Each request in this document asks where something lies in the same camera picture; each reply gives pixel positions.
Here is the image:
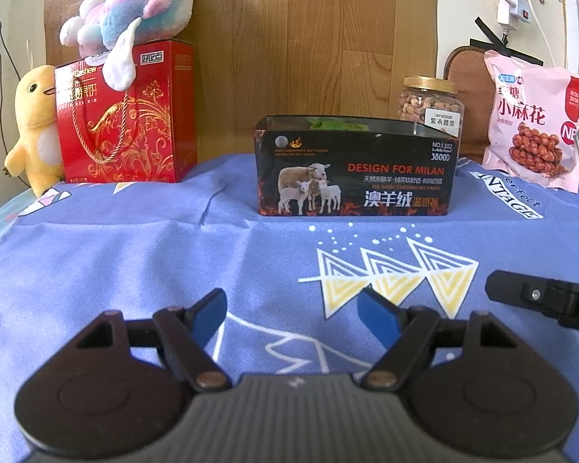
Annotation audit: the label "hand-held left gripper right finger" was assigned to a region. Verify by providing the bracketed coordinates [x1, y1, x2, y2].
[357, 287, 517, 390]

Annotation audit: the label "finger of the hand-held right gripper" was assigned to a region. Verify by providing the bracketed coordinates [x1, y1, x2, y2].
[485, 270, 579, 336]

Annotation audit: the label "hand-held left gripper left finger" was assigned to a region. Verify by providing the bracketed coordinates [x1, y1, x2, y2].
[77, 288, 233, 392]

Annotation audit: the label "black sheep print tin box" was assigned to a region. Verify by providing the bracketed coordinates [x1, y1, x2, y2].
[252, 116, 460, 218]

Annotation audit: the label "blue printed tablecloth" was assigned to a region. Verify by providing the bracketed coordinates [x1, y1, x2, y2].
[0, 153, 579, 463]

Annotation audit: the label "pink snack bag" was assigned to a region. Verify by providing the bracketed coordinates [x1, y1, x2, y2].
[482, 49, 579, 194]

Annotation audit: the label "green packet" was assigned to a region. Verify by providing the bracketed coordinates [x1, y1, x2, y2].
[306, 116, 370, 132]

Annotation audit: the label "red gift box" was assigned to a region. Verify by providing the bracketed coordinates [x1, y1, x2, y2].
[54, 40, 198, 184]

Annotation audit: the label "clear nut jar gold lid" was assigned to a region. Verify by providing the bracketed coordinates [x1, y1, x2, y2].
[398, 76, 465, 138]

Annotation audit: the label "brown chair back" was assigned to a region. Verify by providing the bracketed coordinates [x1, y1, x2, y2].
[444, 46, 494, 162]

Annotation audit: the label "black tape strips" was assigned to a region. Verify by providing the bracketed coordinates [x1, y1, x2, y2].
[472, 16, 544, 66]

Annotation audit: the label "yellow duck plush toy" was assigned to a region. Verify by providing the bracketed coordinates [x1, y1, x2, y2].
[2, 41, 66, 198]

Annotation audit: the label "white power strip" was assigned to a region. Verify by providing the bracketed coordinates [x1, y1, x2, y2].
[497, 0, 532, 28]

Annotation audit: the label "wooden board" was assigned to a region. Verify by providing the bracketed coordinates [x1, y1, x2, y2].
[43, 0, 437, 166]

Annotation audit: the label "pink blue plush toy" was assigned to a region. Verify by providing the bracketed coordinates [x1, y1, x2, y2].
[60, 0, 206, 91]

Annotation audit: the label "white cable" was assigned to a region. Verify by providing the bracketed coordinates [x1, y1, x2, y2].
[520, 0, 563, 71]

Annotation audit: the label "black cable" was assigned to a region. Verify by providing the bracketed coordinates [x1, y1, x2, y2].
[0, 0, 16, 85]

